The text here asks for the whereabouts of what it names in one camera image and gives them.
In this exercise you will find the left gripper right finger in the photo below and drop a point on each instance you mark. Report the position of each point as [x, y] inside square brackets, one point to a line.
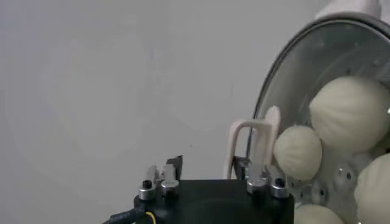
[256, 179]

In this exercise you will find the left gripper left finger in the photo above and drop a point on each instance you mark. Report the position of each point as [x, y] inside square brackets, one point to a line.
[169, 184]

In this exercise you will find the white steamed baozi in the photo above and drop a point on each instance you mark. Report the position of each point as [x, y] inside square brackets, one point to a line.
[350, 114]
[317, 216]
[376, 188]
[297, 152]

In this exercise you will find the glass pot lid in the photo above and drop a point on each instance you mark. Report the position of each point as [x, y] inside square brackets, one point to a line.
[304, 76]

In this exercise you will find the stainless steel steamer basket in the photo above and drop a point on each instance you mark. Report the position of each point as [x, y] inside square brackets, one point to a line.
[341, 176]

